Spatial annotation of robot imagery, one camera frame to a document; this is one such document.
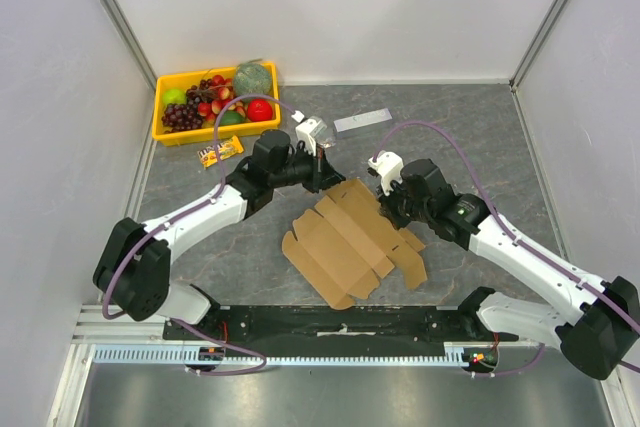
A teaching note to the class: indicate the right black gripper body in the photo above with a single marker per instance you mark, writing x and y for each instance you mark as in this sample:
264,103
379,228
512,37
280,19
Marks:
389,204

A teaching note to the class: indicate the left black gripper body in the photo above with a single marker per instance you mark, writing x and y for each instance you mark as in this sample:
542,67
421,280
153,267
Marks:
304,169

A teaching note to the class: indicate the brown cardboard box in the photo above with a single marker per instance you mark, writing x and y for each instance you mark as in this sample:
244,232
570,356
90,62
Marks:
344,247

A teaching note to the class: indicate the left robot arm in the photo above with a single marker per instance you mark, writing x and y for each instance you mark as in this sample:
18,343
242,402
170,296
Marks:
135,267

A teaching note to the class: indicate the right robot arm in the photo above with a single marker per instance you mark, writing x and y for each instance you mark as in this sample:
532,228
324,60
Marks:
592,322

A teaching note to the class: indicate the grey slim carton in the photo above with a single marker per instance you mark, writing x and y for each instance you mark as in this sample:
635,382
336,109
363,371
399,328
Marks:
363,120

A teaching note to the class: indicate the red apple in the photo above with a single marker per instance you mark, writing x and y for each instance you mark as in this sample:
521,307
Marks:
259,110

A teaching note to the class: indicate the yellow plastic bin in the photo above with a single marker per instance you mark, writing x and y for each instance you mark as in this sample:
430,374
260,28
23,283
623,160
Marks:
183,81

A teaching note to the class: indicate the green avocado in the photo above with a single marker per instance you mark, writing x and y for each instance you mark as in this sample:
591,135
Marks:
230,118

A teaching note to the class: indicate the yellow candy packet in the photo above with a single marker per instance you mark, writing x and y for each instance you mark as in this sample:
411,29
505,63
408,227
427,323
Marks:
223,150

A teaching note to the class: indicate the green netted melon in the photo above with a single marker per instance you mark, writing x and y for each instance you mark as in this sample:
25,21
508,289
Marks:
252,78

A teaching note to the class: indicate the red cherry cluster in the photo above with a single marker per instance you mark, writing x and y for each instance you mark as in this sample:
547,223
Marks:
211,95

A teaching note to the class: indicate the dark purple grape bunch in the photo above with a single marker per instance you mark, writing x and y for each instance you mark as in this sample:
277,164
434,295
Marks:
181,117

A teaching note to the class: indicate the green apple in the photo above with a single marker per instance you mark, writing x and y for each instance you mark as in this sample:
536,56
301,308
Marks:
173,96

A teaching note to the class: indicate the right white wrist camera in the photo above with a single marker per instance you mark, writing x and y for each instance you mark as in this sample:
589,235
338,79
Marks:
388,166

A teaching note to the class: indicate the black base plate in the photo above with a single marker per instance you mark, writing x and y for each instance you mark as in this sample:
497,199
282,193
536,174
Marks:
252,323

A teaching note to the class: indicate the slotted cable duct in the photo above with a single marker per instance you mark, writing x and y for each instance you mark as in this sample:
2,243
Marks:
447,355

